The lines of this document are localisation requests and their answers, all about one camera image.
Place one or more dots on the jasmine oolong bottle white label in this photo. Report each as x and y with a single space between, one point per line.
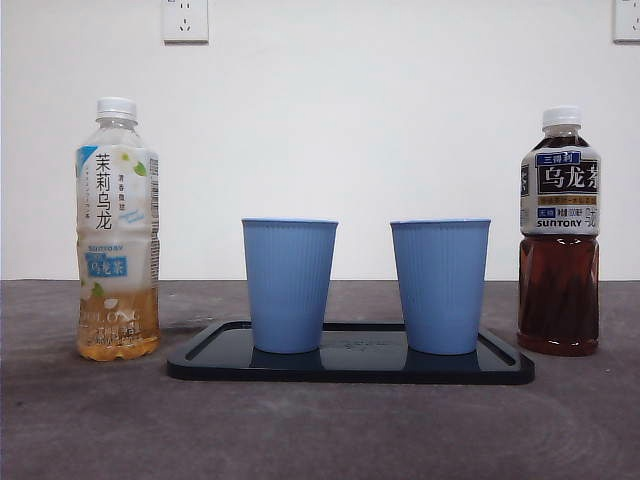
117 200

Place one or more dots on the dark oolong tea bottle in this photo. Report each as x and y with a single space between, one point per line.
557 285

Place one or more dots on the blue ribbed cup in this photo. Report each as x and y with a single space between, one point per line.
440 285
287 285

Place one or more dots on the dark rectangular tray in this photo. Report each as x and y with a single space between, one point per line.
350 371

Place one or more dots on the white wall socket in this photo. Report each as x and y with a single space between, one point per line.
185 22
627 22

